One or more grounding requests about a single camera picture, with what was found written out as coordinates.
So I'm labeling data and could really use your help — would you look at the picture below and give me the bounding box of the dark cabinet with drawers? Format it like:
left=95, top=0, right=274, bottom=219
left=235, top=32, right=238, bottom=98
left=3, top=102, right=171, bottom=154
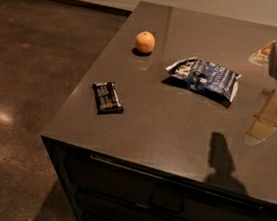
left=42, top=2, right=277, bottom=221

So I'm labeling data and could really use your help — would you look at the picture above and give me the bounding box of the orange fruit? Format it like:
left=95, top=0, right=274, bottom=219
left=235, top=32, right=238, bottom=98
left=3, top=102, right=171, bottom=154
left=135, top=31, right=155, bottom=54

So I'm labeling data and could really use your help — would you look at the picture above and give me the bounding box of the blue chip bag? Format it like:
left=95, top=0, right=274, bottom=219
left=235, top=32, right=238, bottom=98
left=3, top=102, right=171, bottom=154
left=166, top=57, right=241, bottom=103

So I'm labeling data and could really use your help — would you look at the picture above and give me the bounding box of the black snack bar wrapper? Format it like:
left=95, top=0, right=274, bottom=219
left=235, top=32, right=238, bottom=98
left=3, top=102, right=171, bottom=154
left=92, top=82, right=124, bottom=115

